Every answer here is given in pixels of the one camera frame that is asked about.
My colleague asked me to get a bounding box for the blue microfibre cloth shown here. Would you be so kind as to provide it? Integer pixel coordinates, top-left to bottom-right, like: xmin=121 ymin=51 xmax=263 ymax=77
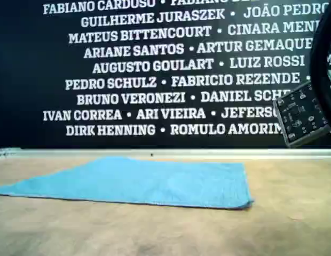
xmin=0 ymin=156 xmax=255 ymax=211

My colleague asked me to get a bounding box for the tan fabric table cover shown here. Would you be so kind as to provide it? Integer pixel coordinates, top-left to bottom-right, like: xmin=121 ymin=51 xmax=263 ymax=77
xmin=0 ymin=156 xmax=331 ymax=256

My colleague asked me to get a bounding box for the black banner with white names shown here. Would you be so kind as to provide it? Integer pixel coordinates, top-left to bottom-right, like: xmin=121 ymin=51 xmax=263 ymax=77
xmin=0 ymin=0 xmax=331 ymax=150

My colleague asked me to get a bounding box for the aluminium table frame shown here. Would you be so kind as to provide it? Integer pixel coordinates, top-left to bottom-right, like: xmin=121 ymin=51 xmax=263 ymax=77
xmin=0 ymin=148 xmax=331 ymax=161

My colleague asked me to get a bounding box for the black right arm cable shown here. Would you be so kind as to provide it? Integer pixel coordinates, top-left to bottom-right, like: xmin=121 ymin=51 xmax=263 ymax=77
xmin=309 ymin=0 xmax=331 ymax=114

